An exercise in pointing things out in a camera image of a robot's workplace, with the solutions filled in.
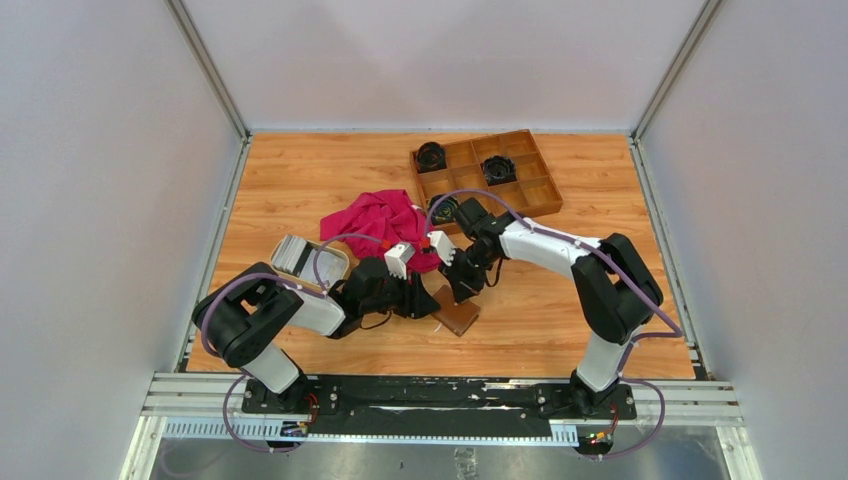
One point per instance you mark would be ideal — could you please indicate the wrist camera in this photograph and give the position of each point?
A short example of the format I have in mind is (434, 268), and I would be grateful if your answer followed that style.
(438, 242)
(396, 259)

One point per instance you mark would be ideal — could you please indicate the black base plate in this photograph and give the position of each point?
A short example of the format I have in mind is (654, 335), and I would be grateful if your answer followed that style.
(445, 406)

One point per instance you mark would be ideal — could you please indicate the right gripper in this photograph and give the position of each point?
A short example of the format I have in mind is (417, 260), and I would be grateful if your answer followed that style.
(462, 286)

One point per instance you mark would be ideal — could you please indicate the black coiled belt centre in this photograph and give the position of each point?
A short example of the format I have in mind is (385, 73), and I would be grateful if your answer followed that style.
(498, 169)

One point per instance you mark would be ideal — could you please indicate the aluminium frame rail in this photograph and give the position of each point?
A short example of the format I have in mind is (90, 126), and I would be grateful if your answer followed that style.
(220, 426)

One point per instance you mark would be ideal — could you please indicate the beige oval card box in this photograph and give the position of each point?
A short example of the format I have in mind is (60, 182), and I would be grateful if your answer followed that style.
(305, 258)

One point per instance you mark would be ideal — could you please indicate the magenta cloth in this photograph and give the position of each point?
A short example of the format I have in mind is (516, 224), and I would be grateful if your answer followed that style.
(388, 215)

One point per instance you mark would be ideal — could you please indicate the black coiled belt bottom-left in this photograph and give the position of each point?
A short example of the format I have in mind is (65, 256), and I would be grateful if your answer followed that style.
(442, 212)

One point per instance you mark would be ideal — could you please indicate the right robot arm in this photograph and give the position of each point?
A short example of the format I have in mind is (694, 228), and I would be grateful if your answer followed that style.
(618, 294)

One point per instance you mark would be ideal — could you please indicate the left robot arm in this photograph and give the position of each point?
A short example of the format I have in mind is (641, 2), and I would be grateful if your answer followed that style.
(240, 321)

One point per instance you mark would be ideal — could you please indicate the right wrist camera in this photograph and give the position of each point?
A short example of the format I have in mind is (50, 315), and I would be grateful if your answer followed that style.
(438, 242)

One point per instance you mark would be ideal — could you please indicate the black coiled belt top-left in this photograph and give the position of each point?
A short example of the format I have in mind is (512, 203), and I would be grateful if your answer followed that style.
(430, 156)

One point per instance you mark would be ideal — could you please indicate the wooden compartment tray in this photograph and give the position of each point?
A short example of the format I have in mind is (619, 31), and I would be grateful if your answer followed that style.
(533, 194)

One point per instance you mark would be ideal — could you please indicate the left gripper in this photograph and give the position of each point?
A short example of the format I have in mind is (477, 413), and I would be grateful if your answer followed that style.
(416, 301)

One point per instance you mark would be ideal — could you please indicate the brown leather card holder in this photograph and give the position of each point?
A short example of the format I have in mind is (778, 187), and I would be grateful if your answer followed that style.
(456, 317)

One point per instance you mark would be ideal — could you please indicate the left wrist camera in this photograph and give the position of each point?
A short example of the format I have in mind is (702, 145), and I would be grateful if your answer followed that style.
(396, 259)

